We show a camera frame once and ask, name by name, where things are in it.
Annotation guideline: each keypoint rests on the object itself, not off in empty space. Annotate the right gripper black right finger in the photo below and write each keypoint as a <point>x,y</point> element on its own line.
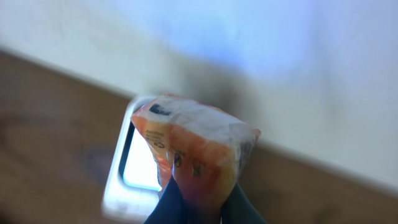
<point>237,209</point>

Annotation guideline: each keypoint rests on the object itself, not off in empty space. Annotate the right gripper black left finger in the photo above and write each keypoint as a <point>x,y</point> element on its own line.
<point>170,208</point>

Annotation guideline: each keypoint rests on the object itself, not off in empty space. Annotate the orange tissue pack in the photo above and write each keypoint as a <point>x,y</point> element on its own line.
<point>201,147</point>

